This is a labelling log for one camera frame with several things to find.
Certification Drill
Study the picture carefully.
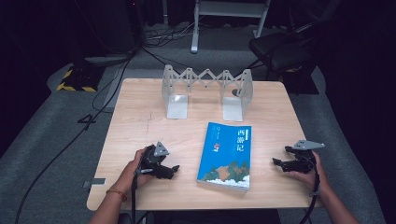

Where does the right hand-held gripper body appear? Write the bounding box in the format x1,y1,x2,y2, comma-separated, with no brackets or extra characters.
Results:
290,139,326,175

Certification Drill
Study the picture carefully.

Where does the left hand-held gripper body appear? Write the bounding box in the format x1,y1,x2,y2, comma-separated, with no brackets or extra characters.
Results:
135,141,172,180

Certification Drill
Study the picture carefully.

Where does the blue book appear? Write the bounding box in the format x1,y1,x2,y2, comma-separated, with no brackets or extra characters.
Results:
196,121,252,192

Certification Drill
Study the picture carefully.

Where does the person's right hand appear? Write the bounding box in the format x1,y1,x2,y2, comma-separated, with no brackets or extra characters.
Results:
288,151,331,195

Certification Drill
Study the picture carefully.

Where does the person's left hand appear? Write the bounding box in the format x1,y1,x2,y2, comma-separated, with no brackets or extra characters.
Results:
116,148,156,195

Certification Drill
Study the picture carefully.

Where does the grey expandable metal bookend rack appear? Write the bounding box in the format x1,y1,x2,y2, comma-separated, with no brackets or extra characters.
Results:
161,63,254,122

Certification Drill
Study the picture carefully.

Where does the black chair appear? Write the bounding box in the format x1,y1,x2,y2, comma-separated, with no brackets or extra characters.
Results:
247,21,320,82

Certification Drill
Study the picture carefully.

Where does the yellow black striped base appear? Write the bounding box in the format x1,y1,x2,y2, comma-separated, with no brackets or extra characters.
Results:
56,64,106,93

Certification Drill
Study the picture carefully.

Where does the dark equipment stand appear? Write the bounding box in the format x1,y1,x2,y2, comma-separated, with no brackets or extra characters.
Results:
69,0,145,67

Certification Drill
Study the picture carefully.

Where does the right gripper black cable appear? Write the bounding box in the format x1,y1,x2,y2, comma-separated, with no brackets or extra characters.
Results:
298,153,321,224

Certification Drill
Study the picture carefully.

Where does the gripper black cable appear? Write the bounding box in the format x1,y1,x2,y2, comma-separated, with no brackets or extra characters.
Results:
298,153,321,224
130,169,140,224

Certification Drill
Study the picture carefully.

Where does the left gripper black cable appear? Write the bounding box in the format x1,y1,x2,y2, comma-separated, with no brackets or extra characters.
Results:
130,169,140,224

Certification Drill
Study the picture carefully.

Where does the orange bracelet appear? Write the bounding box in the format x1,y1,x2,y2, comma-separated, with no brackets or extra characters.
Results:
106,188,128,203

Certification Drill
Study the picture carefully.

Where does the long black floor cable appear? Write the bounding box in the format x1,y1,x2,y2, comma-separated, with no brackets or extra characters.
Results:
13,49,138,224

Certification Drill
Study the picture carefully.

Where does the bundle of floor cables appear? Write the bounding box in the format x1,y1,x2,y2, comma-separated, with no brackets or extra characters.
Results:
143,21,202,49

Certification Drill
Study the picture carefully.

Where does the white metal stand frame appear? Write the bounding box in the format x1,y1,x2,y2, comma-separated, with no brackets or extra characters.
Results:
190,0,272,54

